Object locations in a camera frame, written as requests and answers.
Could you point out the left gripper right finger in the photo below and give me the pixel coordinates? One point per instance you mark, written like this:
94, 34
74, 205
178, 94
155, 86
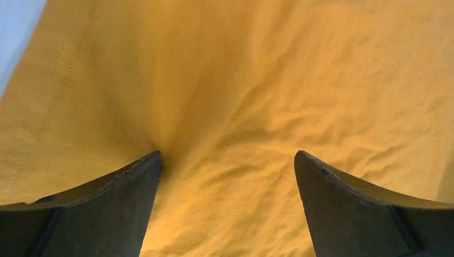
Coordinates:
348, 216

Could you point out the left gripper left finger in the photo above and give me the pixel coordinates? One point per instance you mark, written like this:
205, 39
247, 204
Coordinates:
107, 216

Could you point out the yellow t shirt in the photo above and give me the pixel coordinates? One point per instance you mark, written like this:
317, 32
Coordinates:
228, 92

